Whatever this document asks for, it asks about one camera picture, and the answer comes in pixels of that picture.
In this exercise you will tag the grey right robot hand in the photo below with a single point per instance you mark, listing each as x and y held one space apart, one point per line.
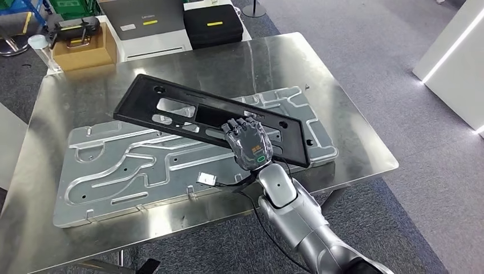
249 147

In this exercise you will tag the black plastic bracket part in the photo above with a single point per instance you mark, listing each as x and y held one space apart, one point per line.
132 109

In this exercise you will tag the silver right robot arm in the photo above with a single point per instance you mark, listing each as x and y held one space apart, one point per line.
295 211

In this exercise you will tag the steel workbench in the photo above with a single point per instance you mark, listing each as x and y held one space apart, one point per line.
245 64

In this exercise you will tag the black carrying case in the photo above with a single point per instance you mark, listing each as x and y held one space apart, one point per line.
211 36

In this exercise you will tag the black stanchion base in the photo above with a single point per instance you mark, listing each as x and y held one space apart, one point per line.
254 10

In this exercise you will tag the grey stamped metal panel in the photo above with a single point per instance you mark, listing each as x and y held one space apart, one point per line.
113 181

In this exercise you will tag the grey laptop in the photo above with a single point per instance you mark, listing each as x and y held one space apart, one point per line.
124 15

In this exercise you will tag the cardboard box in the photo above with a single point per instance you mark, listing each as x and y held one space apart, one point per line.
83 60

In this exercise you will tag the black device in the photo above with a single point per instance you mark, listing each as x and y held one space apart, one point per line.
79 28

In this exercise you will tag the white lit display counter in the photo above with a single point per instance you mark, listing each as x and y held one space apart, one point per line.
461 87

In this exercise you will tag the green crate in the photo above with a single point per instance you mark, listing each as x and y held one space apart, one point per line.
68 5

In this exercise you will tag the pale grey board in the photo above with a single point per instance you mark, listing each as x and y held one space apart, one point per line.
9 151

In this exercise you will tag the chrome round base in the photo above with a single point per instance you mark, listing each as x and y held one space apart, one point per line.
13 47

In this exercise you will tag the blue metal rack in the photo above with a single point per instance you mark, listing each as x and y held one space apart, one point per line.
15 5

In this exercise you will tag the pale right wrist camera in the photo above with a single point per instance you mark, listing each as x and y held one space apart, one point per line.
207 179

